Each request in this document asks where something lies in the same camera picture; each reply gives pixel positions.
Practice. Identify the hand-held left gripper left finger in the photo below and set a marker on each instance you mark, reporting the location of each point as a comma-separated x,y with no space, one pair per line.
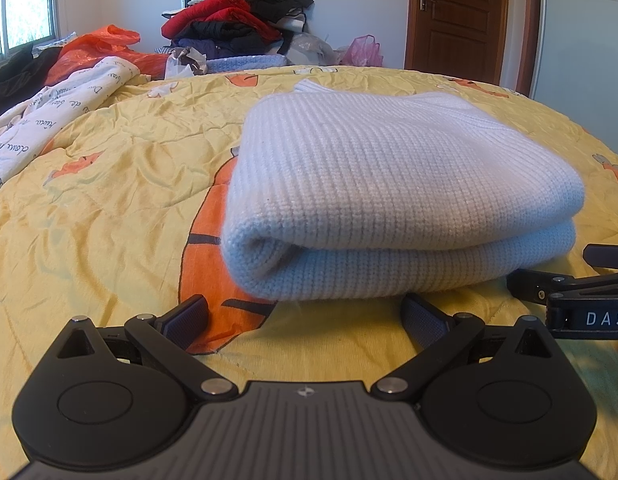
186,319

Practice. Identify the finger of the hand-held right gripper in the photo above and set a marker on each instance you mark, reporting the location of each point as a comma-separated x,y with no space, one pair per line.
606,257
539,285

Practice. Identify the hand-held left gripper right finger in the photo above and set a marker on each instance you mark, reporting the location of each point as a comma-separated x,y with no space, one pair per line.
420,320

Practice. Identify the white knit sweater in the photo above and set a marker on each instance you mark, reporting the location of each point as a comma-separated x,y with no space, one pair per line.
389,170

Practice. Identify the black clothes by window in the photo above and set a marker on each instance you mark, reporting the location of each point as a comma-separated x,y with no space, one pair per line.
19,67

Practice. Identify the pile of clothes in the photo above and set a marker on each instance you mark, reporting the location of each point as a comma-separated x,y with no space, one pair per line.
229,15

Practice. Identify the yellow carrot print quilt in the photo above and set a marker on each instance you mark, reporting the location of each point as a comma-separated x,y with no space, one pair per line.
114,185

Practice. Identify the white script print blanket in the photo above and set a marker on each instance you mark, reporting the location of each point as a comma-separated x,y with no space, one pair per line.
64,95

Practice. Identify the white plastic bag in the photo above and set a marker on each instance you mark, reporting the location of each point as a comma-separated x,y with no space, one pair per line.
186,62

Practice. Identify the light blue knit blanket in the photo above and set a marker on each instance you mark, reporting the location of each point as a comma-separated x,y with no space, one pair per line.
244,63

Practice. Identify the brown wooden door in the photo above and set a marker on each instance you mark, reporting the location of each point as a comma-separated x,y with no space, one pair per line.
459,25

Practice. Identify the pink plastic bag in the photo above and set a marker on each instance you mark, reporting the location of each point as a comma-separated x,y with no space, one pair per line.
364,52

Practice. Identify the orange plastic bag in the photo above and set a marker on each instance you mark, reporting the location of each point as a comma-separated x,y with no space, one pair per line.
99,47

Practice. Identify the clear plastic bag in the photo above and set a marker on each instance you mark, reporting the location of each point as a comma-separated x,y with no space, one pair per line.
309,50

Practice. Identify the window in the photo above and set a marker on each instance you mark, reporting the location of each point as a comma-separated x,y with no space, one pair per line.
24,5

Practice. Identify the brown door frame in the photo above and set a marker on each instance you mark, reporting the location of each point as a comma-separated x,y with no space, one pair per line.
526,25

